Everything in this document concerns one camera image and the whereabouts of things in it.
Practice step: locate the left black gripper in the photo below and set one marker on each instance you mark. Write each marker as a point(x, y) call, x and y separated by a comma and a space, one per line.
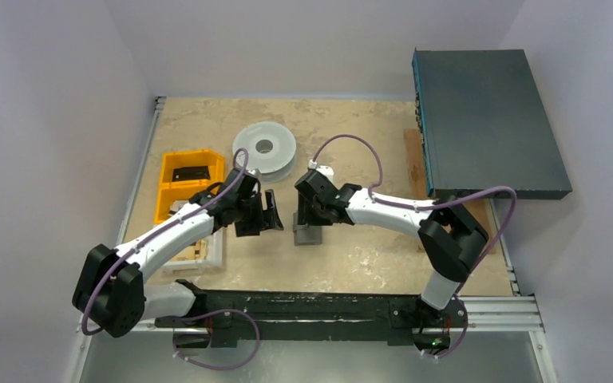
point(262, 212)

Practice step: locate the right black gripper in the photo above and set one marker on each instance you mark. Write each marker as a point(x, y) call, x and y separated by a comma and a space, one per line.
point(304, 219)

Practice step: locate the grey card holder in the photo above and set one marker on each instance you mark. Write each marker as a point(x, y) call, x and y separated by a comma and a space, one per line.
point(305, 235)

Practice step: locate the white filament spool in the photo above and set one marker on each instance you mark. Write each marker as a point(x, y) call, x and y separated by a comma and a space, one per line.
point(271, 147)

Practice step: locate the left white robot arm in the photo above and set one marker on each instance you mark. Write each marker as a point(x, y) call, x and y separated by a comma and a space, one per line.
point(111, 292)

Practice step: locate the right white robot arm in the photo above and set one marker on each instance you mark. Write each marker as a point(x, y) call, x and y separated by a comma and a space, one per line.
point(452, 238)

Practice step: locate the clear plastic bin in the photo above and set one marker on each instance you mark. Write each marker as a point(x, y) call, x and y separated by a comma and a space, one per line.
point(214, 261)

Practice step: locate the wooden block in bin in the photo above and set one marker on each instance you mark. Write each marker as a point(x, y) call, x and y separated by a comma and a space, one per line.
point(196, 252)

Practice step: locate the black item in bin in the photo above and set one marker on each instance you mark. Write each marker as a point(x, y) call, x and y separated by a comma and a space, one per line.
point(191, 173)

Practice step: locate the yellow plastic bin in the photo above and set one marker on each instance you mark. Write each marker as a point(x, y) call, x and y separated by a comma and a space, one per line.
point(169, 193)

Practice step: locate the brown wooden board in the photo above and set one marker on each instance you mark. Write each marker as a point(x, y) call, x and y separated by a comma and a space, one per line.
point(479, 208)

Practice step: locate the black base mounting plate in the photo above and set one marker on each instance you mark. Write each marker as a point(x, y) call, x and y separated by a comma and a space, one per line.
point(227, 316)

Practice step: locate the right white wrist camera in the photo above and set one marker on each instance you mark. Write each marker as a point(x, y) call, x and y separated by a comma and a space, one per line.
point(324, 170)

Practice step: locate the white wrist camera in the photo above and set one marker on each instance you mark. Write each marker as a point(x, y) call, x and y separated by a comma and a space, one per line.
point(324, 170)
point(254, 173)

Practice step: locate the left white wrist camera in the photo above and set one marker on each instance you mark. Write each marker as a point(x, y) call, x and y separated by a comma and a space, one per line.
point(254, 173)

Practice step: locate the dark grey network switch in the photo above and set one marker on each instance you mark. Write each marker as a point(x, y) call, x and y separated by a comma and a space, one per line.
point(483, 124)

